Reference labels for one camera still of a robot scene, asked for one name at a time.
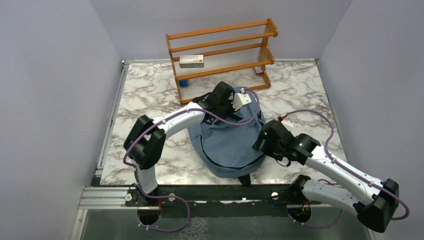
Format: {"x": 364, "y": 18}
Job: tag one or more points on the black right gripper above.
{"x": 267, "y": 151}

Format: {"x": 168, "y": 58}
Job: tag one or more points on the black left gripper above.
{"x": 231, "y": 110}

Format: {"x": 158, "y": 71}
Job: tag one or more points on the blue student backpack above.
{"x": 226, "y": 146}

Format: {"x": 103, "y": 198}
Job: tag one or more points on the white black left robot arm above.
{"x": 145, "y": 142}

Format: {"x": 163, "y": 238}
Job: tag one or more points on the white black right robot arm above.
{"x": 372, "y": 200}

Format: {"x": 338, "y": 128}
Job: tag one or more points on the blue small object under shelf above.
{"x": 184, "y": 83}

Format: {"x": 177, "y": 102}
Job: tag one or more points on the small red card box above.
{"x": 258, "y": 70}

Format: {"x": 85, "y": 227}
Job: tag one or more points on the white grey box on shelf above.
{"x": 191, "y": 61}

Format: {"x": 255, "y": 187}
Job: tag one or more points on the orange wooden shelf rack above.
{"x": 224, "y": 49}

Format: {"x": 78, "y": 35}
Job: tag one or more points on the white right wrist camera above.
{"x": 286, "y": 123}

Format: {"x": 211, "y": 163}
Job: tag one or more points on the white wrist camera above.
{"x": 286, "y": 123}
{"x": 240, "y": 99}

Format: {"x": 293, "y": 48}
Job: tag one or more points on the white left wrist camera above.
{"x": 240, "y": 99}

